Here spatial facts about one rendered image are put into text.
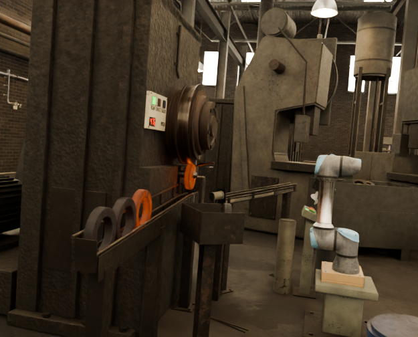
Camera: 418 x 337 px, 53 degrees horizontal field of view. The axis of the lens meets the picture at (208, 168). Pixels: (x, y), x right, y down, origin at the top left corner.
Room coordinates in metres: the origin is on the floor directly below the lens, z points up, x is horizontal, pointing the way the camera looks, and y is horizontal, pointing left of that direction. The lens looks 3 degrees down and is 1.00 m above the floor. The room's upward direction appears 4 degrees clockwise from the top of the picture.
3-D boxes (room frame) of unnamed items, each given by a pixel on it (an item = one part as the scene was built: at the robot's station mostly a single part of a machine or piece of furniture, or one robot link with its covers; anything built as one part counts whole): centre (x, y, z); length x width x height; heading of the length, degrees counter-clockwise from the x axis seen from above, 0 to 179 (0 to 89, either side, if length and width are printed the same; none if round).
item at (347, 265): (2.36, -0.82, 0.41); 0.15 x 0.15 x 0.10
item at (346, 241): (2.36, -0.81, 0.52); 0.13 x 0.12 x 0.14; 72
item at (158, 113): (2.17, 0.29, 1.15); 0.26 x 0.02 x 0.18; 168
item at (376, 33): (10.61, -3.87, 2.25); 0.92 x 0.92 x 4.50
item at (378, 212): (4.59, -1.67, 0.39); 1.03 x 0.83 x 0.77; 93
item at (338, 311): (2.36, -0.82, 0.13); 0.40 x 0.40 x 0.26; 76
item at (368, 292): (2.36, -0.82, 0.28); 0.32 x 0.32 x 0.04; 76
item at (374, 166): (6.08, -2.57, 0.55); 1.10 x 0.53 x 1.10; 8
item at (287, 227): (2.98, -0.59, 0.26); 0.12 x 0.12 x 0.52
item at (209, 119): (2.45, 0.01, 1.11); 0.28 x 0.06 x 0.28; 168
